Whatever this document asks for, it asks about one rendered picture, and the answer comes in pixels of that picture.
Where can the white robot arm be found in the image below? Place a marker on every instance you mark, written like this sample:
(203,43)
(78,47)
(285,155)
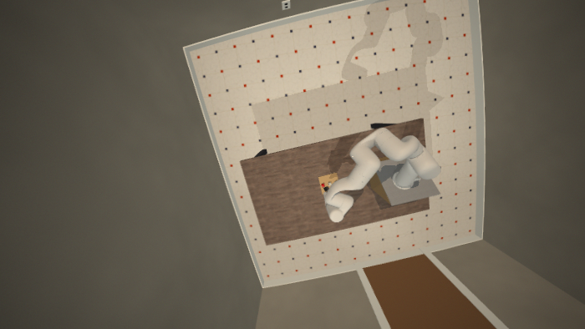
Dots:
(420,163)

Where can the tan flat mat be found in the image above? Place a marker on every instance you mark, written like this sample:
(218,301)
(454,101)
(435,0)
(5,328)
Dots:
(326,179)

